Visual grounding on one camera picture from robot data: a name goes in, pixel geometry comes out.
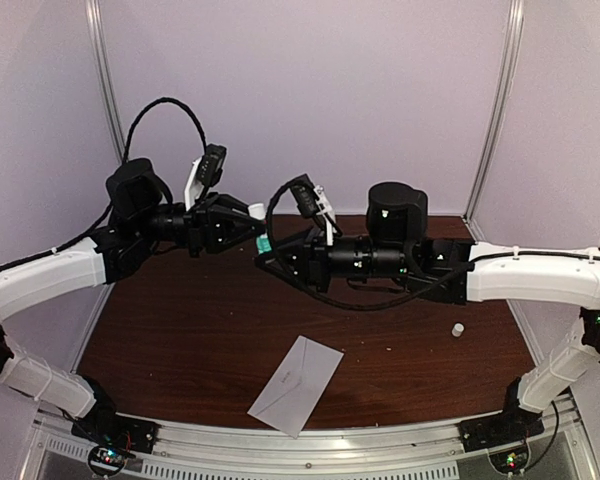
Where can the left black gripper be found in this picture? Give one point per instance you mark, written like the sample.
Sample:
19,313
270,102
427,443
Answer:
212,218

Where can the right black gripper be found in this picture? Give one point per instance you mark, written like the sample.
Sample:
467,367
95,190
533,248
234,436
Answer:
309,257

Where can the white green glue stick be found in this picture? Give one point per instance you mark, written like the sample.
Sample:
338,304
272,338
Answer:
257,211

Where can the grey envelope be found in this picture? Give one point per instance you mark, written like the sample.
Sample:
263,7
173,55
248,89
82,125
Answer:
290,396

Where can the white glue stick cap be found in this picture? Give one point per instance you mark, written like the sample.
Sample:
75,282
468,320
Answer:
458,330

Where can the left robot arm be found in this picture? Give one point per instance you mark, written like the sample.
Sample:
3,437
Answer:
141,214

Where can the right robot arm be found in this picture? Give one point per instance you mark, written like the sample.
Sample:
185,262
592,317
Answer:
397,247

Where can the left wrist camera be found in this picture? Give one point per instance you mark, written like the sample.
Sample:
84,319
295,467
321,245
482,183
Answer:
205,173

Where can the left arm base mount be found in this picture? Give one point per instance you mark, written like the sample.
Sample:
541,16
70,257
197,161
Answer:
117,452

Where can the left aluminium frame post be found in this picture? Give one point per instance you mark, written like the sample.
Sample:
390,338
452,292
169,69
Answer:
96,32

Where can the aluminium frame post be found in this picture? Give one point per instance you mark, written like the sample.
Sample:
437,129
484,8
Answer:
510,55
96,32

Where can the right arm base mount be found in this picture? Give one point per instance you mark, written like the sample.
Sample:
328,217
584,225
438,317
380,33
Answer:
506,443

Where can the right aluminium frame post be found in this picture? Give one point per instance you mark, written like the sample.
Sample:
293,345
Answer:
510,55

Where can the front aluminium rail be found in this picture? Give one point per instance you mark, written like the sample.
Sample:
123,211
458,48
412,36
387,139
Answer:
430,450

